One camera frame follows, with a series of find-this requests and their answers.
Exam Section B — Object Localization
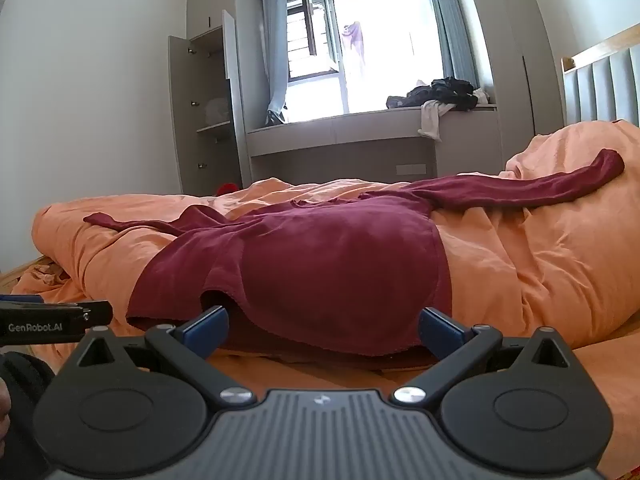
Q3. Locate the white cloth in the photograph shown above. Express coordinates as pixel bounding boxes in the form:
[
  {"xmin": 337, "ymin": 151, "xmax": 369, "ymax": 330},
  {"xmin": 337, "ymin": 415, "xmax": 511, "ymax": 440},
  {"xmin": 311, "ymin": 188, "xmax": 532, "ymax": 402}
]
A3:
[{"xmin": 419, "ymin": 100, "xmax": 457, "ymax": 141}]

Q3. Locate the open grey wardrobe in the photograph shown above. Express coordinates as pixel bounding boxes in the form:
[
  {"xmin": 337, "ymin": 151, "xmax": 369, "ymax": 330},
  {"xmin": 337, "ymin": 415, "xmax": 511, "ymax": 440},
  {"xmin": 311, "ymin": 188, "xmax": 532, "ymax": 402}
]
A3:
[{"xmin": 167, "ymin": 0, "xmax": 266, "ymax": 197}]

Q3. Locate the pile of dark clothes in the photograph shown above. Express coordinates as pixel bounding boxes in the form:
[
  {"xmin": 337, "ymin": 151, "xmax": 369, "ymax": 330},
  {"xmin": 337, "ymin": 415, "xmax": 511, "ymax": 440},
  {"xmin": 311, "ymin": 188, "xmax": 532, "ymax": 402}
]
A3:
[{"xmin": 386, "ymin": 76, "xmax": 479, "ymax": 111}]

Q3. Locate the grey window seat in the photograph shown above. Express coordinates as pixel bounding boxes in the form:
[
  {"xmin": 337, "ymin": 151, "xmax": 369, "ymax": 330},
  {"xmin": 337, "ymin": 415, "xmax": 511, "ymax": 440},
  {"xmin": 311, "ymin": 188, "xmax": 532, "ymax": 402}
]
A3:
[{"xmin": 246, "ymin": 104, "xmax": 503, "ymax": 182}]

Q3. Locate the short grey-blue curtain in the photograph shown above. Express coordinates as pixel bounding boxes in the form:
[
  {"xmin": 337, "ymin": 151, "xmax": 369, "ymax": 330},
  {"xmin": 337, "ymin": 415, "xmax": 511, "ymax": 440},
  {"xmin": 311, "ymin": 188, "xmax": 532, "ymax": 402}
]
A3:
[{"xmin": 262, "ymin": 0, "xmax": 292, "ymax": 126}]

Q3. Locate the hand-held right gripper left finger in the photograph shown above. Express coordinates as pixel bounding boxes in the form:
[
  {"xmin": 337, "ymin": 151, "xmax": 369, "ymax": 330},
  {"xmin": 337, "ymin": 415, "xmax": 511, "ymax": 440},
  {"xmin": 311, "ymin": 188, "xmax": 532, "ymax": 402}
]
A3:
[{"xmin": 66, "ymin": 305, "xmax": 257, "ymax": 408}]

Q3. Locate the maroon sweater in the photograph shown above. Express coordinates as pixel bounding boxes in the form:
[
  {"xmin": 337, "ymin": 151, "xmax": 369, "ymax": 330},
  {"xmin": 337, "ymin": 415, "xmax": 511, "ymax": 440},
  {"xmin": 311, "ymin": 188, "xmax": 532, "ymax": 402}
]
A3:
[{"xmin": 82, "ymin": 149, "xmax": 626, "ymax": 358}]

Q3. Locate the window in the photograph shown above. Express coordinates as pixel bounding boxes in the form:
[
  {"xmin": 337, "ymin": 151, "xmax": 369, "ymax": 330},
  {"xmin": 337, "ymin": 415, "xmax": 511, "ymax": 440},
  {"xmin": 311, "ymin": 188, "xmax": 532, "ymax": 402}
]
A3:
[{"xmin": 262, "ymin": 0, "xmax": 451, "ymax": 123}]

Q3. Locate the tall grey closed wardrobe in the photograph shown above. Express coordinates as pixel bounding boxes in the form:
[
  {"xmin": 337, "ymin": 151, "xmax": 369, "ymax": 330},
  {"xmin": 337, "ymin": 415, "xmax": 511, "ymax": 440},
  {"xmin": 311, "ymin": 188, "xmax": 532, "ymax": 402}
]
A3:
[{"xmin": 450, "ymin": 0, "xmax": 566, "ymax": 136}]

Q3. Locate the long grey-blue curtain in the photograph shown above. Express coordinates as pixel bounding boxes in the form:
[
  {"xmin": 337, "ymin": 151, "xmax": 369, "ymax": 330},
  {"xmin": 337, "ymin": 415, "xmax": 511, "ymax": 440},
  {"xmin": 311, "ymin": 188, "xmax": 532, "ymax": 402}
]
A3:
[{"xmin": 420, "ymin": 0, "xmax": 482, "ymax": 86}]

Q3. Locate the grey upholstered headboard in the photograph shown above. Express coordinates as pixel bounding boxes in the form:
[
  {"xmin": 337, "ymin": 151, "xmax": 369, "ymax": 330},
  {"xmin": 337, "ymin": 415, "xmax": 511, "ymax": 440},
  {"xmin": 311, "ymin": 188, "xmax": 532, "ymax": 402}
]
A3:
[{"xmin": 561, "ymin": 25, "xmax": 640, "ymax": 128}]

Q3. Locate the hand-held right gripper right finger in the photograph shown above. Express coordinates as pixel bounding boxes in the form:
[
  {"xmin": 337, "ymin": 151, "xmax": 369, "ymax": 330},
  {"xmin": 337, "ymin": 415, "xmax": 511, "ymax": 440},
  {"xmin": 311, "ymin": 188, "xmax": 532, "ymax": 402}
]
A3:
[{"xmin": 390, "ymin": 306, "xmax": 579, "ymax": 408}]

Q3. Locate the pink hanging garment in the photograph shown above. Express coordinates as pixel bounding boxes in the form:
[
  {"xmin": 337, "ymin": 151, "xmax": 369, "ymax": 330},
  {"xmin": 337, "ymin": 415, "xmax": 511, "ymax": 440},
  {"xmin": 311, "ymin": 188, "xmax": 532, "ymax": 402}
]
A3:
[{"xmin": 341, "ymin": 21, "xmax": 367, "ymax": 69}]

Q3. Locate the orange bed sheet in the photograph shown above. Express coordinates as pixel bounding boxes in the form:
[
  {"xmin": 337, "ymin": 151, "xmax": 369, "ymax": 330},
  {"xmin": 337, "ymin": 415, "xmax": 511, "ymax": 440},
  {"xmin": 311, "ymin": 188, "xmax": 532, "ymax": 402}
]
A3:
[{"xmin": 0, "ymin": 255, "xmax": 640, "ymax": 480}]

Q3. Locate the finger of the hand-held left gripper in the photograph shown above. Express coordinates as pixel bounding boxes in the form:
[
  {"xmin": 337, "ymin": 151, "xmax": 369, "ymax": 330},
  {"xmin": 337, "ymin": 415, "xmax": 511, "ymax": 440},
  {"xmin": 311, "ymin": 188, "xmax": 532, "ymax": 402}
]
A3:
[{"xmin": 82, "ymin": 300, "xmax": 114, "ymax": 332}]

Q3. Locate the orange duvet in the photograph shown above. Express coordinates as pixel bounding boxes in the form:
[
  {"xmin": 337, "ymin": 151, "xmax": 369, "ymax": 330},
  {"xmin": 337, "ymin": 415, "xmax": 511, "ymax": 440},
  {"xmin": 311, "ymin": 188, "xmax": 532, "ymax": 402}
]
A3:
[{"xmin": 32, "ymin": 119, "xmax": 640, "ymax": 356}]

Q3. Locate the person's left forearm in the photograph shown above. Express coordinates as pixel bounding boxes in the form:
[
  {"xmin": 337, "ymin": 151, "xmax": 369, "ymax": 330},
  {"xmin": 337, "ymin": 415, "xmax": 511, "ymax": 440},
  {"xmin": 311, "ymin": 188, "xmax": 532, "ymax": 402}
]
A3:
[{"xmin": 0, "ymin": 352, "xmax": 56, "ymax": 480}]

